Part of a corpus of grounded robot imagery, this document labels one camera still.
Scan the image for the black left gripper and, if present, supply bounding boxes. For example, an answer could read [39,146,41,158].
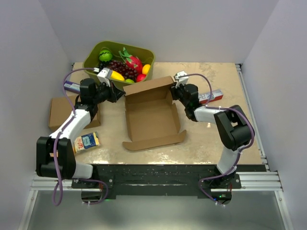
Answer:
[93,80,126,105]

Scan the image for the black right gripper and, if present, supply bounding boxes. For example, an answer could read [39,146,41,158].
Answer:
[169,81,189,108]

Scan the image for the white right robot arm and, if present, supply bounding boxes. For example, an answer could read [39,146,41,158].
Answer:
[171,83,255,188]

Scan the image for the purple rectangular box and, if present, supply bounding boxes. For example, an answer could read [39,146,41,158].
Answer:
[64,80,80,94]

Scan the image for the closed brown cardboard box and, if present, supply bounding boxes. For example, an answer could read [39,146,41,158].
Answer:
[48,97,102,131]

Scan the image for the green toy lime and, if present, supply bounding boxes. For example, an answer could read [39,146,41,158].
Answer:
[125,79,135,83]

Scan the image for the dark purple toy grapes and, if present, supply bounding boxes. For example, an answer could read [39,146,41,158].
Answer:
[107,60,139,82]

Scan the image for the red toy apple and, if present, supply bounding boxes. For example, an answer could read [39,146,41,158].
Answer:
[136,74,146,82]

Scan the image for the olive green plastic bin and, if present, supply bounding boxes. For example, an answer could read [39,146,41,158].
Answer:
[83,41,155,90]

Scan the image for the red white snack packet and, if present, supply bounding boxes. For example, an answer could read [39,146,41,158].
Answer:
[199,89,224,104]

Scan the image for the black toy grapes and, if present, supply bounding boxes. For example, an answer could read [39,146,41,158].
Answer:
[97,62,109,69]

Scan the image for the pink toy dragon fruit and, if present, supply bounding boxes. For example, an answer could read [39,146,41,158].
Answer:
[118,47,143,74]

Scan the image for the orange toy fruit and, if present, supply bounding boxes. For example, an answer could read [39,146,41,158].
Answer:
[142,64,151,75]

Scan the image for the green toy melon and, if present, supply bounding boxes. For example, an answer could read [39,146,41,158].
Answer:
[98,49,113,62]

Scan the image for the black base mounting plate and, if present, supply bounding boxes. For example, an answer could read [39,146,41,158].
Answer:
[42,163,267,200]

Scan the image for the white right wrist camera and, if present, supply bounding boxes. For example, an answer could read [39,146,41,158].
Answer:
[174,70,189,88]

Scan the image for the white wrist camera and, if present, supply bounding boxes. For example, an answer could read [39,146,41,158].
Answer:
[174,70,189,88]
[94,68,113,86]

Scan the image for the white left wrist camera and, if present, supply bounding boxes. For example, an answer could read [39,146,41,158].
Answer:
[94,68,113,86]

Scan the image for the aluminium frame rail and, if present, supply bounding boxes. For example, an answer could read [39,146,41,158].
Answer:
[238,172,283,191]

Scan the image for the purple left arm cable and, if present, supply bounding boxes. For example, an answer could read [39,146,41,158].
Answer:
[52,68,95,206]

